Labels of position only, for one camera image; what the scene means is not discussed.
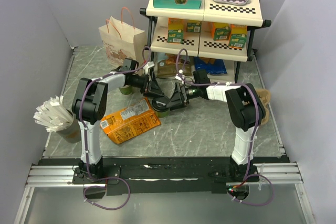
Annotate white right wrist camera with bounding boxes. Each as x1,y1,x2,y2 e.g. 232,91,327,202
175,69,185,83

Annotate white Cream Bear paper bag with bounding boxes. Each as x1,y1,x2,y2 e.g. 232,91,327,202
99,15,150,67

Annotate black plastic cup lid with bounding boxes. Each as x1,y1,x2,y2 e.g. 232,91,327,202
152,96,170,112

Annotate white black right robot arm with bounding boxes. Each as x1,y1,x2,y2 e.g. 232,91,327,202
165,70,266,181

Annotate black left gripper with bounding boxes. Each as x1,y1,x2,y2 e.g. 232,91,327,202
129,72,164,99

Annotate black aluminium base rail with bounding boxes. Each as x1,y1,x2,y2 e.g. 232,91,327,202
26,155,303,200

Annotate orange chips bag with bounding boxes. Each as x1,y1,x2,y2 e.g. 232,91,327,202
100,98,161,145

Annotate green paper coffee cup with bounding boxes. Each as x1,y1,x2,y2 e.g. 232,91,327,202
155,110,170,118
119,85,133,95

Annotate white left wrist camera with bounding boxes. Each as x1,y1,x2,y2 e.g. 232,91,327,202
143,61,155,74

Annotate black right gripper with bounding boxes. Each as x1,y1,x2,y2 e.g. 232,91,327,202
166,82,201,110

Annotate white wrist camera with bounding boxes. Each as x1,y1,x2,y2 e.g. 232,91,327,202
175,69,185,83
143,61,155,74

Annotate blue chips bag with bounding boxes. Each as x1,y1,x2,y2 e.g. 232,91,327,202
194,57,227,75

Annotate brown cardboard cup carrier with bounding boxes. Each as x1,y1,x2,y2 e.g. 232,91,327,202
256,89,271,125

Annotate white paper straws bundle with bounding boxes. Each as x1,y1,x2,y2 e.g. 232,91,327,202
33,95,74,133

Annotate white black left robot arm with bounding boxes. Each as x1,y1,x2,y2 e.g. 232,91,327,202
71,58,163,183

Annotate orange green snack box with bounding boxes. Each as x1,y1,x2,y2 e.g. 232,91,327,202
209,22,231,41
186,20,202,33
228,24,247,49
167,18,184,44

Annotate brown chips bag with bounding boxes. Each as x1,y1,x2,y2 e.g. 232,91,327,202
156,52,193,78

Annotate cream black three-tier shelf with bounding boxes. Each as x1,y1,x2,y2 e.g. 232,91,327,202
140,0,271,82

